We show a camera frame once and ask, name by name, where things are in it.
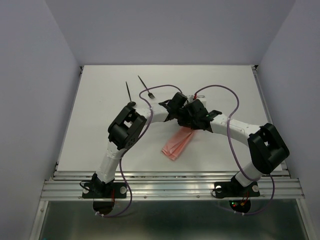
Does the black spoon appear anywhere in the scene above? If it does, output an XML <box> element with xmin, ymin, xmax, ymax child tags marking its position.
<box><xmin>125</xmin><ymin>81</ymin><xmax>136</xmax><ymax>107</ymax></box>

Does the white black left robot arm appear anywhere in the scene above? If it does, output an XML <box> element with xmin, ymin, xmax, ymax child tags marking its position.
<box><xmin>91</xmin><ymin>92</ymin><xmax>191</xmax><ymax>197</ymax></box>

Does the aluminium frame rail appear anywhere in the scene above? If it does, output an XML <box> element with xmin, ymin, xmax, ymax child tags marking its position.
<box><xmin>40</xmin><ymin>170</ymin><xmax>305</xmax><ymax>201</ymax></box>

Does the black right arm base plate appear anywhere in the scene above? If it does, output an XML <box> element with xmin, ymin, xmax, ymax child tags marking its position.
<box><xmin>211</xmin><ymin>181</ymin><xmax>260</xmax><ymax>199</ymax></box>

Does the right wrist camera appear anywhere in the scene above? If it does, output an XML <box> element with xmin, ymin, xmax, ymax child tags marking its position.
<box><xmin>196</xmin><ymin>95</ymin><xmax>207</xmax><ymax>106</ymax></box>

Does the black fork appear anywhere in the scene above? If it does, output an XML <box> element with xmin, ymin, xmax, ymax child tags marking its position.
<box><xmin>137</xmin><ymin>75</ymin><xmax>155</xmax><ymax>100</ymax></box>

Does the pink satin napkin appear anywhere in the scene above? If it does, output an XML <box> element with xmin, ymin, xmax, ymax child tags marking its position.
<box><xmin>161</xmin><ymin>127</ymin><xmax>196</xmax><ymax>161</ymax></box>

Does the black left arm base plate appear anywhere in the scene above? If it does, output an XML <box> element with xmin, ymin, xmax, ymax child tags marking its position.
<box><xmin>80</xmin><ymin>182</ymin><xmax>129</xmax><ymax>200</ymax></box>

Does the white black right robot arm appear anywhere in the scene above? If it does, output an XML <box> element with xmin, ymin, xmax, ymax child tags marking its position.
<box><xmin>178</xmin><ymin>99</ymin><xmax>290</xmax><ymax>195</ymax></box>

